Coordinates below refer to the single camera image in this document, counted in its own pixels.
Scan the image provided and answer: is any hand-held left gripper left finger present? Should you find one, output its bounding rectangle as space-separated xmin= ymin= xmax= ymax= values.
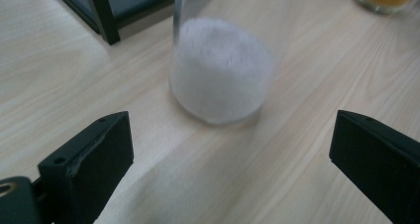
xmin=37 ymin=110 xmax=135 ymax=224

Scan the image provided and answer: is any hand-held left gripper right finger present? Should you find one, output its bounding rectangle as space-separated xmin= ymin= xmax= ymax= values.
xmin=328 ymin=109 xmax=420 ymax=224

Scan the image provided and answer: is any black two-tier metal rack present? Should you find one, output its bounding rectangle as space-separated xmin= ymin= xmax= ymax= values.
xmin=48 ymin=0 xmax=177 ymax=46

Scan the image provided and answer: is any glass jar of white powder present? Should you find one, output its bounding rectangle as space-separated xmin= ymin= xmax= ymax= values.
xmin=168 ymin=0 xmax=275 ymax=126

